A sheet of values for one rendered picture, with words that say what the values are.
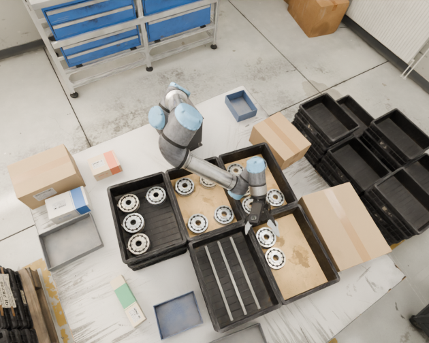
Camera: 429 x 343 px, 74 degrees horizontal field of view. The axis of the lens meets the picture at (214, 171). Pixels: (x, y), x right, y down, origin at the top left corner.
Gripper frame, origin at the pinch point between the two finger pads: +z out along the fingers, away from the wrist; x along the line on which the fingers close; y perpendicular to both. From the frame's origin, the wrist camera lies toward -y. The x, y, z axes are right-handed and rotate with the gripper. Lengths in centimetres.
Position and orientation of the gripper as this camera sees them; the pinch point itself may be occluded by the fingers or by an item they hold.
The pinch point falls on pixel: (261, 237)
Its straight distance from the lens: 131.8
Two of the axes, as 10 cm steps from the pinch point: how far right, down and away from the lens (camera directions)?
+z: 1.4, 9.5, 2.6
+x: -9.1, 0.2, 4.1
